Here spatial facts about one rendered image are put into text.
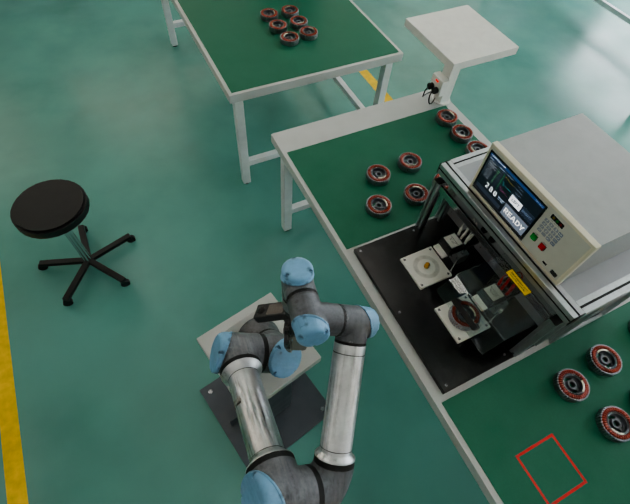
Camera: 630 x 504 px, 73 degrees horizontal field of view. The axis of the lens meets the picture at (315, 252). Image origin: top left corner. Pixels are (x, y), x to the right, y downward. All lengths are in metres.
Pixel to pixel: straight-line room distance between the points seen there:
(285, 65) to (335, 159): 0.78
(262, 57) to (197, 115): 1.00
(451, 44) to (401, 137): 0.48
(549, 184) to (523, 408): 0.76
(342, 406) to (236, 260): 1.73
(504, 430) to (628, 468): 0.40
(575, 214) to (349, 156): 1.10
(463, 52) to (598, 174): 0.83
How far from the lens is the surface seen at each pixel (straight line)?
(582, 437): 1.78
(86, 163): 3.39
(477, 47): 2.14
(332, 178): 2.01
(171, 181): 3.09
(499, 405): 1.67
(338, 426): 1.04
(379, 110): 2.42
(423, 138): 2.31
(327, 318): 0.94
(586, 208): 1.44
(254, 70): 2.62
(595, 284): 1.57
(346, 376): 1.01
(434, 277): 1.75
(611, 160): 1.64
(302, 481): 1.04
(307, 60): 2.71
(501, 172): 1.49
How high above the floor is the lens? 2.22
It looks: 57 degrees down
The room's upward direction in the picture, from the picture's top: 6 degrees clockwise
